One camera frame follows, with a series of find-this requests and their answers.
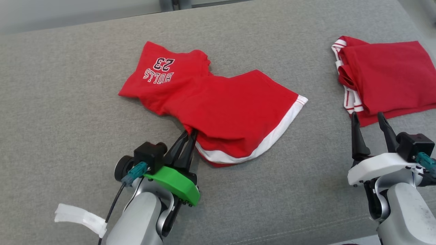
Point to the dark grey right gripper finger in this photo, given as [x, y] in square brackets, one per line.
[357, 143]
[388, 134]

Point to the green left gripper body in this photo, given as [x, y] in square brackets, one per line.
[180, 185]

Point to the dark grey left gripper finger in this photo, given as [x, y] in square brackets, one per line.
[174, 153]
[186, 154]

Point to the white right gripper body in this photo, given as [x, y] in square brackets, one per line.
[378, 166]

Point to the red shorts white hem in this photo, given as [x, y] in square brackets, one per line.
[221, 109]

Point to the red jersey shirt white sleeves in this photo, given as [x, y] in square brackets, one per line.
[391, 75]

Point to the white tape tag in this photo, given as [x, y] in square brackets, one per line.
[80, 216]

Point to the grey fabric sofa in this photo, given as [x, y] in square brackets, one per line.
[68, 119]

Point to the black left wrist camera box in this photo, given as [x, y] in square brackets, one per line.
[150, 156]

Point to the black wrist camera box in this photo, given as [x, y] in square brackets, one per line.
[150, 156]
[414, 144]

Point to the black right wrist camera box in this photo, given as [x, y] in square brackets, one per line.
[414, 144]

